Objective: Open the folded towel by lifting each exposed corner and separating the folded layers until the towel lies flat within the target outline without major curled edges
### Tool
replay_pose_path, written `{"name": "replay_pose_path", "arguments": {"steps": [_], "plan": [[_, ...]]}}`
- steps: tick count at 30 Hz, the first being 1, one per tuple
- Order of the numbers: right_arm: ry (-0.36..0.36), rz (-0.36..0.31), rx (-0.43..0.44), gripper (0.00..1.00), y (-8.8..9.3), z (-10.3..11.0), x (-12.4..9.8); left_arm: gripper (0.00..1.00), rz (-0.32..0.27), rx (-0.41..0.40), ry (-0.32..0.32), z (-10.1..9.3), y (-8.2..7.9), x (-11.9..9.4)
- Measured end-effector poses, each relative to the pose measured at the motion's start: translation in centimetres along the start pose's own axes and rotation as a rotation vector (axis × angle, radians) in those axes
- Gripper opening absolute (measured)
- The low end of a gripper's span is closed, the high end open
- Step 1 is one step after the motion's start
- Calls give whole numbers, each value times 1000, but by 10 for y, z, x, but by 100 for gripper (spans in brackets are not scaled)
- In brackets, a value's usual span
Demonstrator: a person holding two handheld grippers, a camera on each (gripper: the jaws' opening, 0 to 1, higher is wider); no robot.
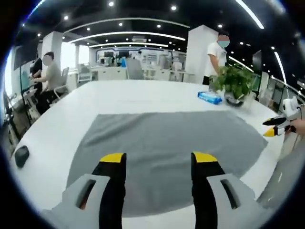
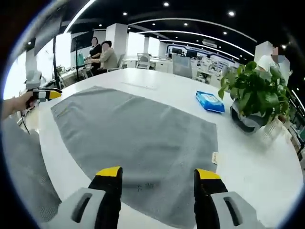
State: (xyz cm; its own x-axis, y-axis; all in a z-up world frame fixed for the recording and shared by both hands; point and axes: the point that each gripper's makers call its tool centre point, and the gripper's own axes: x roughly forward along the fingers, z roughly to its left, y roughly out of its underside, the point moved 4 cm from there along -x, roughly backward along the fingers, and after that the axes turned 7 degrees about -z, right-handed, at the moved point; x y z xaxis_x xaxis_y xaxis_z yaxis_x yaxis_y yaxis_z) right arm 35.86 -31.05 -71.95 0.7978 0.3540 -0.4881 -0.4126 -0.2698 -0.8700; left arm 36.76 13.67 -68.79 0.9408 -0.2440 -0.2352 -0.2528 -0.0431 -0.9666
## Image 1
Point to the grey towel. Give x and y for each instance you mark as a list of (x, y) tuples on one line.
[(155, 136)]

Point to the person's right hand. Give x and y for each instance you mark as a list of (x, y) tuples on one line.
[(300, 127)]

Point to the clear glass container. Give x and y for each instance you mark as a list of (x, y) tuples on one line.
[(250, 100)]

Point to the green potted plant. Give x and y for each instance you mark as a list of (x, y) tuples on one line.
[(233, 81)]

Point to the blue wipes packet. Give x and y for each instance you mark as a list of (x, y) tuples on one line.
[(209, 97)]

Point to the black computer mouse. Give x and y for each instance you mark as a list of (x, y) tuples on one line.
[(22, 156)]

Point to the white office chair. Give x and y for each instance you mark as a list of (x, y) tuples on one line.
[(84, 72), (64, 76)]

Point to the teal bag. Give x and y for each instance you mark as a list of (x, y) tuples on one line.
[(25, 77)]

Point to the white office desk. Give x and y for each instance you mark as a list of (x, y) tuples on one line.
[(107, 72)]

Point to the grey high-back chair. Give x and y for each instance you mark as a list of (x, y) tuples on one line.
[(134, 70)]

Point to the black desktop monitor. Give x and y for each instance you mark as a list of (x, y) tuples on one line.
[(123, 54), (108, 55)]

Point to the black wall screen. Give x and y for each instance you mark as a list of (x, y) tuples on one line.
[(23, 57)]

